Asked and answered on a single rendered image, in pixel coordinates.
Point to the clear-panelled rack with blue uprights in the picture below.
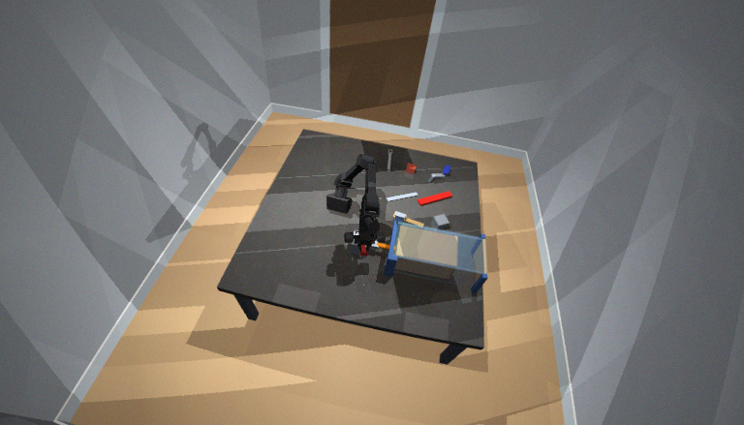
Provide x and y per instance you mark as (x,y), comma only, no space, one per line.
(433,254)

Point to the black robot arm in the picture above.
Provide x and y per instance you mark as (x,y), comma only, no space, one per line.
(370,201)

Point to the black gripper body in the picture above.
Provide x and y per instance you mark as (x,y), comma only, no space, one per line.
(349,237)

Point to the grey crank handle with blue knob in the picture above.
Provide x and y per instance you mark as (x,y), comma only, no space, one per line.
(445,170)

